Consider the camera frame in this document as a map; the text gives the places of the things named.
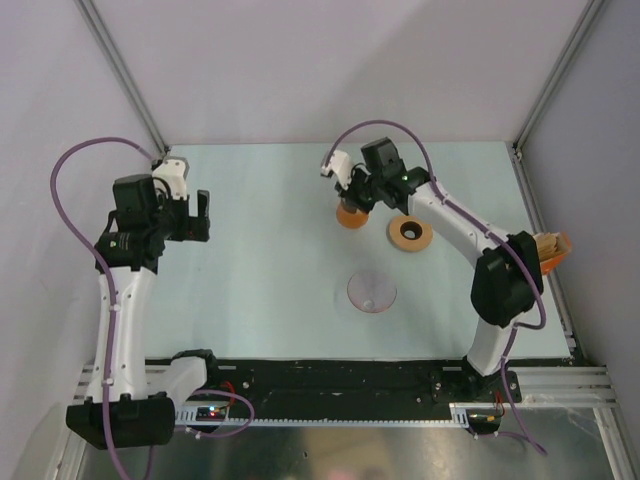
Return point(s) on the stack of paper filters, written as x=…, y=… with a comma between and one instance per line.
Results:
x=524, y=246

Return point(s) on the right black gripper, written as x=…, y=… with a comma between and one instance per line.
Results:
x=349, y=195

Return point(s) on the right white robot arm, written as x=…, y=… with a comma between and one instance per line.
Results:
x=507, y=279

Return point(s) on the left aluminium frame post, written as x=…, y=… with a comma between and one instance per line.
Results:
x=121, y=71

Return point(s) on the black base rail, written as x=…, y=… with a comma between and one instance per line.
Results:
x=354, y=390

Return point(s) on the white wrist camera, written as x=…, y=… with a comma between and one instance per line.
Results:
x=339, y=165
x=172, y=174

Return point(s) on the orange filter holder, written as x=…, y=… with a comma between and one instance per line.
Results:
x=553, y=248

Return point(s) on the aluminium frame post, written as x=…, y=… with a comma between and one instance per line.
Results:
x=577, y=39
x=121, y=71

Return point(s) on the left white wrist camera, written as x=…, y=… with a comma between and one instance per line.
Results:
x=172, y=174

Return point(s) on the white slotted cable duct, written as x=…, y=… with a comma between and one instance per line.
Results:
x=456, y=416

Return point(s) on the clear glass dripper cone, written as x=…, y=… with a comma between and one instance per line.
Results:
x=371, y=291

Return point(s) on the orange glass carafe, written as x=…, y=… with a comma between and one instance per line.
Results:
x=350, y=217

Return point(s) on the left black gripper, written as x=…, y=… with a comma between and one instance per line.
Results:
x=193, y=228

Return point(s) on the right aluminium frame post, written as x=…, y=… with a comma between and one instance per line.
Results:
x=577, y=39

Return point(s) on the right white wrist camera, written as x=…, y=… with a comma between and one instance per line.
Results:
x=339, y=165

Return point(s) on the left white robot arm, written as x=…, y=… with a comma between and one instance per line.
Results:
x=122, y=409

